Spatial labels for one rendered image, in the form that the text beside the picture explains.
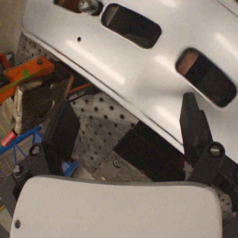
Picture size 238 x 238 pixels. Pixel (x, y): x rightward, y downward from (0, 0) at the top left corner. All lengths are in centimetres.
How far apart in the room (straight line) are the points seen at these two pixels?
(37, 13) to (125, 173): 29
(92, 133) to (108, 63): 51
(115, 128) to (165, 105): 44
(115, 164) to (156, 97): 10
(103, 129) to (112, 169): 42
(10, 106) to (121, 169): 20
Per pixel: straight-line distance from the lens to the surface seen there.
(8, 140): 37
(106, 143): 65
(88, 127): 67
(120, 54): 18
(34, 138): 236
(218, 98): 22
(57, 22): 24
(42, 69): 26
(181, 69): 18
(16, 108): 26
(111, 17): 20
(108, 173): 22
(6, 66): 234
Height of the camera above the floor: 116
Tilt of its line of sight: 55 degrees down
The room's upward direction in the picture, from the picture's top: 132 degrees counter-clockwise
